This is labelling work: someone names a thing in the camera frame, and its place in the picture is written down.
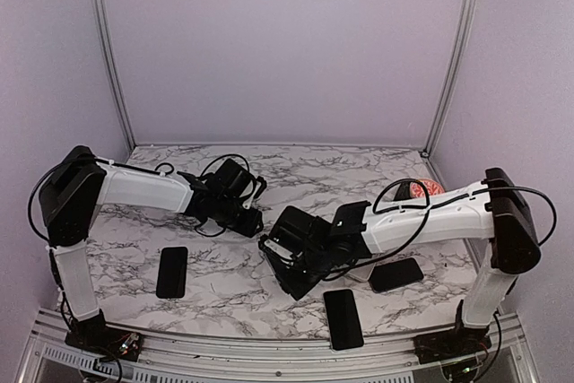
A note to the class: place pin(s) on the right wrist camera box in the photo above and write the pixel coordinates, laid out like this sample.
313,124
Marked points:
273,249

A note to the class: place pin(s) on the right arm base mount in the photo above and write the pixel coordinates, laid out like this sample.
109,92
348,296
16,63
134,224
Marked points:
452,343

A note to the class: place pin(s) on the aluminium left corner post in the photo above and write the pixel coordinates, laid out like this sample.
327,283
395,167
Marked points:
110,64

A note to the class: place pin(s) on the black phone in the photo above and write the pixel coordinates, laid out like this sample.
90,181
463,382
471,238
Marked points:
343,320
394,275
172,273

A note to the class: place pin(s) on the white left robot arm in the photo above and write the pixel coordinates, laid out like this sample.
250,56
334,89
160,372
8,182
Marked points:
72,192

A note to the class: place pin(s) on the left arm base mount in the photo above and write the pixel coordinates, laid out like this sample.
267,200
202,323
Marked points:
94,335

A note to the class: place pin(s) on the aluminium front rail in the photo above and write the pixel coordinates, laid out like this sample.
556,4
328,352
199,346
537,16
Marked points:
172,357

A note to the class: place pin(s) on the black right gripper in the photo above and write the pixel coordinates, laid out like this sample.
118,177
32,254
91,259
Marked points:
295,287

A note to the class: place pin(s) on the aluminium corner post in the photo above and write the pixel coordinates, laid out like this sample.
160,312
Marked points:
110,64
462,35

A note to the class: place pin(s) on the red white patterned bowl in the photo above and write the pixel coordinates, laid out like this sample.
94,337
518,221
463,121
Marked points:
417,188

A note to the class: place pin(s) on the aluminium right corner post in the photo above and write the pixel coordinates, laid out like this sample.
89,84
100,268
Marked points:
462,35

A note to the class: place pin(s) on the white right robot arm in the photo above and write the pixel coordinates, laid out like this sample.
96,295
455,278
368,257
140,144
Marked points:
304,250

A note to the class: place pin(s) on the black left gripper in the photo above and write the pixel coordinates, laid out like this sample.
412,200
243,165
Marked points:
247,228

